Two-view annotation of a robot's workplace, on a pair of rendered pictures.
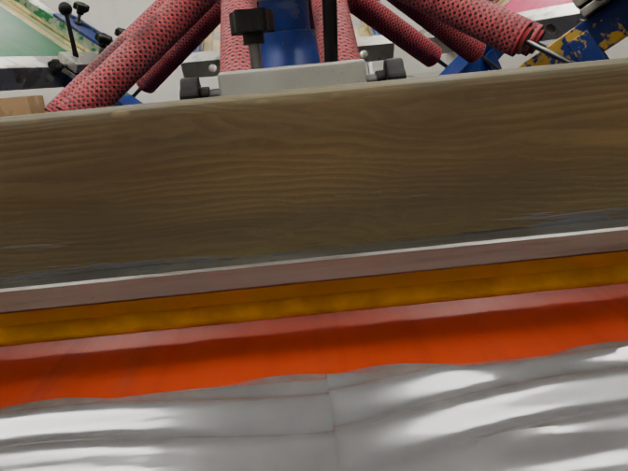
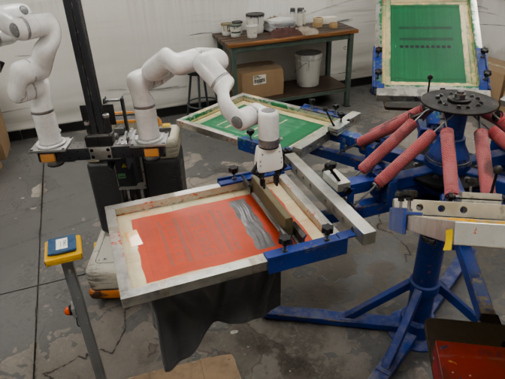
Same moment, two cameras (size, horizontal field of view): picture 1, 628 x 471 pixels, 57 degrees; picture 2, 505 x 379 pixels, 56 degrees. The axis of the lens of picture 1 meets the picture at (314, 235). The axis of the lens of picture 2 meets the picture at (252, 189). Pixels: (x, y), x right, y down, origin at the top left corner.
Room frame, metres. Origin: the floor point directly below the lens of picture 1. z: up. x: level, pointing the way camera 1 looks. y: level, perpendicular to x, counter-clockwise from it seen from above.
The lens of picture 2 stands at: (-0.30, -1.47, 1.99)
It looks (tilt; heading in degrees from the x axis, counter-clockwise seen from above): 30 degrees down; 72
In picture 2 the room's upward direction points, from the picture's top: 2 degrees counter-clockwise
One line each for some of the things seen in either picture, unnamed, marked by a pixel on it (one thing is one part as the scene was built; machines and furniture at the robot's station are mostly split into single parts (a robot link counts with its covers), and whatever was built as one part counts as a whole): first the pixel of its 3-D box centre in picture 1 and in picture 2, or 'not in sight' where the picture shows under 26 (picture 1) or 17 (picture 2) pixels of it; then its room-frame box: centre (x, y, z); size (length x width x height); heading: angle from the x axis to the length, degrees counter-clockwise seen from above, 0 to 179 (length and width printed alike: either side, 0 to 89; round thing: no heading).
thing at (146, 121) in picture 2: not in sight; (147, 121); (-0.12, 0.57, 1.21); 0.16 x 0.13 x 0.15; 74
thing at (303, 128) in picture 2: not in sight; (281, 113); (0.62, 0.79, 1.05); 1.08 x 0.61 x 0.23; 121
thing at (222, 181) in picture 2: not in sight; (251, 180); (0.26, 0.28, 0.98); 0.30 x 0.05 x 0.07; 1
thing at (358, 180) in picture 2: not in sight; (348, 186); (0.59, 0.01, 1.02); 0.17 x 0.06 x 0.05; 1
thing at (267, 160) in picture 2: not in sight; (268, 156); (0.25, 0.00, 1.23); 0.10 x 0.07 x 0.11; 1
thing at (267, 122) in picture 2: not in sight; (261, 120); (0.23, 0.04, 1.35); 0.15 x 0.10 x 0.11; 124
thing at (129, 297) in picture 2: not in sight; (217, 226); (0.03, 0.00, 0.97); 0.79 x 0.58 x 0.04; 1
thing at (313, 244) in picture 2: not in sight; (306, 252); (0.27, -0.28, 0.98); 0.30 x 0.05 x 0.07; 1
